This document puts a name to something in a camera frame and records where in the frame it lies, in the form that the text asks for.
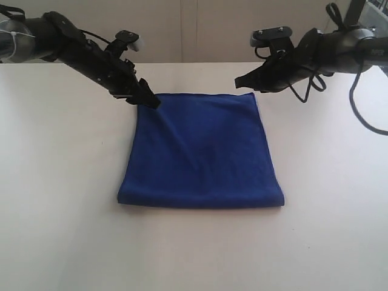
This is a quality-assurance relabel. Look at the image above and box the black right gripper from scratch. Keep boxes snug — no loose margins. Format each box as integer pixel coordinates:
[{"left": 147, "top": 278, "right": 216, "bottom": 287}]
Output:
[{"left": 235, "top": 28, "right": 326, "bottom": 93}]

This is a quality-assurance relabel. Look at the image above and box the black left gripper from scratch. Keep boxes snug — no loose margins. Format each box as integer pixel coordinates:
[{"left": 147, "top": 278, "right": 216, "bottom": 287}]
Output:
[{"left": 44, "top": 12, "right": 161, "bottom": 109}]

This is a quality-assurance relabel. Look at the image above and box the blue cloth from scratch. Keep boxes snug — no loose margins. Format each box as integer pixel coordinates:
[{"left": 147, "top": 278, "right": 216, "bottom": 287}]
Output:
[{"left": 117, "top": 93, "right": 285, "bottom": 209}]

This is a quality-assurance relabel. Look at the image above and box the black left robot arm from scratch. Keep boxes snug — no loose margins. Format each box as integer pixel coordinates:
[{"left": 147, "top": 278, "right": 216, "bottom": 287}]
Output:
[{"left": 1, "top": 5, "right": 161, "bottom": 109}]

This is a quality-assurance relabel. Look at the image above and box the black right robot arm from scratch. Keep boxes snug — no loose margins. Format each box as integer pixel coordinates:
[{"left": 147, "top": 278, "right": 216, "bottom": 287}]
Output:
[{"left": 235, "top": 26, "right": 387, "bottom": 93}]

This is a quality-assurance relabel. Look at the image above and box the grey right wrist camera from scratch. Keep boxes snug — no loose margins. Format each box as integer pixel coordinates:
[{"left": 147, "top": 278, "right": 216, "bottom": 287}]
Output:
[{"left": 250, "top": 26, "right": 294, "bottom": 55}]

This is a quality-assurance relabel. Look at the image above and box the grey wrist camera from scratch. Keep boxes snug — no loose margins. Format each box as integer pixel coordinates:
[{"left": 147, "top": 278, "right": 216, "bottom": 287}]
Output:
[
  {"left": 250, "top": 26, "right": 294, "bottom": 55},
  {"left": 104, "top": 30, "right": 144, "bottom": 58}
]

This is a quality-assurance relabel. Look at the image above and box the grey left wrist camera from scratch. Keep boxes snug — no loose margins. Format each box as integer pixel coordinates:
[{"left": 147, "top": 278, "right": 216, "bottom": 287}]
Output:
[{"left": 104, "top": 30, "right": 144, "bottom": 58}]

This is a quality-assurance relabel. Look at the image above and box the black window frame post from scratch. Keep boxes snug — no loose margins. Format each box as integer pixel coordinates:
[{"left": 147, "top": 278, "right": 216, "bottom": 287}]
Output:
[{"left": 344, "top": 0, "right": 366, "bottom": 27}]

